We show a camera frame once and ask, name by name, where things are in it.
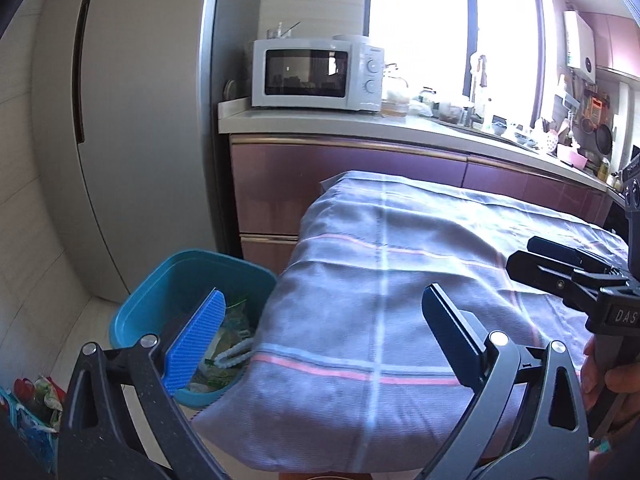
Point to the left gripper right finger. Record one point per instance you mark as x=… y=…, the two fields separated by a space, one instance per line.
x=459 y=342

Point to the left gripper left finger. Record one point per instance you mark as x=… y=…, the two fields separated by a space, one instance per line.
x=183 y=351

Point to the green white candy wrapper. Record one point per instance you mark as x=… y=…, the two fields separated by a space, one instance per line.
x=227 y=353

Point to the blue trash bin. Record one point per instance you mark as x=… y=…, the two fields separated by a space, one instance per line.
x=179 y=285

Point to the purple kitchen cabinets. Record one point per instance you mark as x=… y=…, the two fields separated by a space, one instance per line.
x=277 y=177

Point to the grey kitchen countertop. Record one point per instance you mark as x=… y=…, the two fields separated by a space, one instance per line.
x=238 y=117

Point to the right hand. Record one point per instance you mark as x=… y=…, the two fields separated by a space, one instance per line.
x=610 y=383

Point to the plaid blue tablecloth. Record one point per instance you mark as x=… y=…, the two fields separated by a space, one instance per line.
x=345 y=374

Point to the colourful bag on floor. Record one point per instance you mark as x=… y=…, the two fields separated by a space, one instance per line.
x=35 y=410

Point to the grey refrigerator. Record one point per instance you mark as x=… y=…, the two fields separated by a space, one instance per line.
x=122 y=123

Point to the white water heater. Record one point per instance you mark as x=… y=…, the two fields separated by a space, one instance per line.
x=579 y=47

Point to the white microwave oven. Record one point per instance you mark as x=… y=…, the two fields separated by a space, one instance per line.
x=339 y=73

